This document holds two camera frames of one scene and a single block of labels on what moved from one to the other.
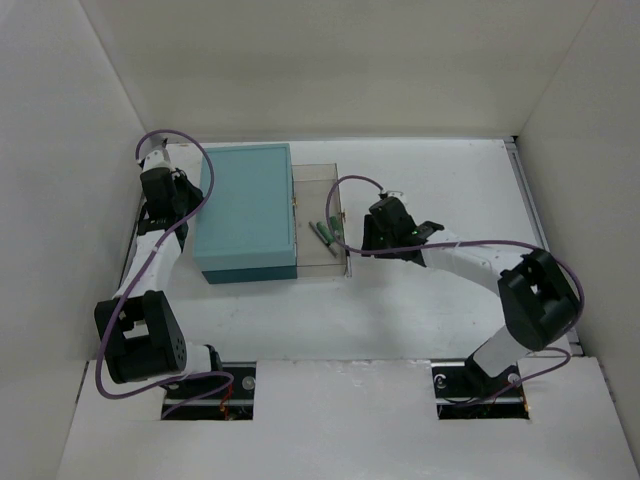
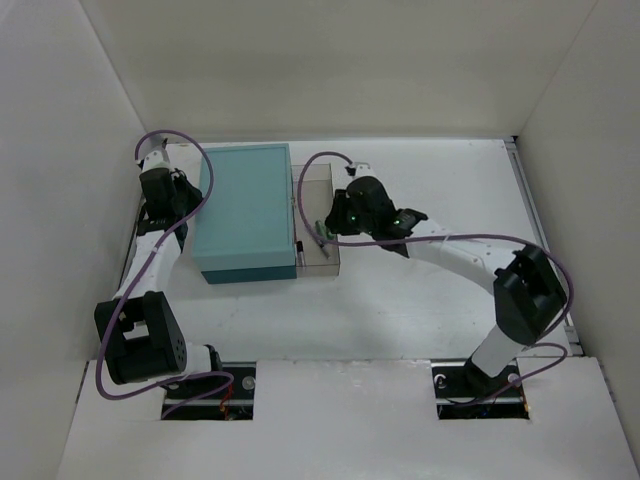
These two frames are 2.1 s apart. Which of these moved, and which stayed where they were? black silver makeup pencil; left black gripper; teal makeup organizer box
Moved: black silver makeup pencil
Stayed: teal makeup organizer box; left black gripper
